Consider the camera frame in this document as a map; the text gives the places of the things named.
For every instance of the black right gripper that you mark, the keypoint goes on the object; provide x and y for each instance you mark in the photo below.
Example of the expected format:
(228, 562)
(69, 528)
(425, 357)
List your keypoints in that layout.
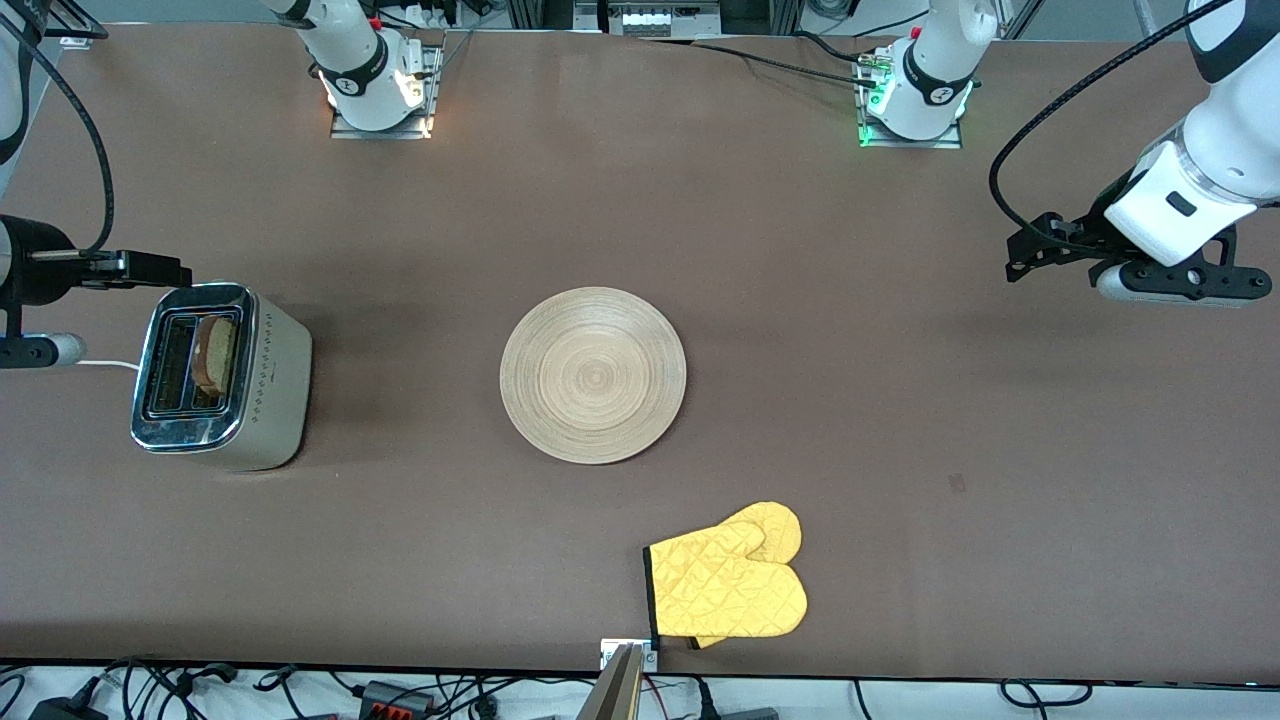
(38, 274)

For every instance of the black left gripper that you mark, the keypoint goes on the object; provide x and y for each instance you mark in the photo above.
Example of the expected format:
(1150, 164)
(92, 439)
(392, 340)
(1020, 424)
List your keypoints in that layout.
(1091, 229)

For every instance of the slice of toast bread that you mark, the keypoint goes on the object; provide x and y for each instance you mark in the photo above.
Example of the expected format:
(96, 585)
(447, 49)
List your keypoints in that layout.
(215, 352)

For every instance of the round light wooden plate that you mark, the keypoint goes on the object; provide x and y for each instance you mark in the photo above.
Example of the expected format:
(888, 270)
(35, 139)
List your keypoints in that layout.
(592, 375)

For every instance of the silver two-slot toaster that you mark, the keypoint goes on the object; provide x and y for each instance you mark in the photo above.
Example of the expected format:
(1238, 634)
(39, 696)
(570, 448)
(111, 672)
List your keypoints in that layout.
(270, 400)

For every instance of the yellow quilted oven mitt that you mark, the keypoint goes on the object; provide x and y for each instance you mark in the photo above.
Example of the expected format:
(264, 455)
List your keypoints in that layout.
(725, 590)
(780, 525)

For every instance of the grey electrical box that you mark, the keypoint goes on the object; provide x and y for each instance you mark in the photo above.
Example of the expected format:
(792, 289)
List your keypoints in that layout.
(660, 18)

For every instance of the black power adapter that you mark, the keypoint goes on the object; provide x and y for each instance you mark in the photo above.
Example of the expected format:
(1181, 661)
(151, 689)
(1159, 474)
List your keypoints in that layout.
(65, 710)

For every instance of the black adapter with red connectors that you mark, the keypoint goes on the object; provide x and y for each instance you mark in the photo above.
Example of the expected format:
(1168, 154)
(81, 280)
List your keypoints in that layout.
(395, 700)

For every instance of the black plug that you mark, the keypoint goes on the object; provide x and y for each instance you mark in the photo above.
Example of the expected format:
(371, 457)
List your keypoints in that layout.
(740, 712)

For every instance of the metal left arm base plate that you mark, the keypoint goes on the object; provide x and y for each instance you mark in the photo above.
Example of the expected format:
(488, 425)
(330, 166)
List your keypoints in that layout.
(940, 144)

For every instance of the metal table corner bracket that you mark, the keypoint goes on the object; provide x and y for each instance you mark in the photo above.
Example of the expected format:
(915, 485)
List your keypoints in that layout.
(78, 40)

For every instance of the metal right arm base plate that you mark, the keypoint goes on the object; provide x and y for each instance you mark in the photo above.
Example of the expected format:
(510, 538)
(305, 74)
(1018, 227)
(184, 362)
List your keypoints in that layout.
(434, 100)

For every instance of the white metal mount bracket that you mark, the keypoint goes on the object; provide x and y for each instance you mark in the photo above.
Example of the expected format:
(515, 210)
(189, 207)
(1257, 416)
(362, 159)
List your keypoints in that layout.
(607, 655)

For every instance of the wooden camera mount bar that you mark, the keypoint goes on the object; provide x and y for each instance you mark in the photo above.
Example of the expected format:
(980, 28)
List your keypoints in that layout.
(615, 695)

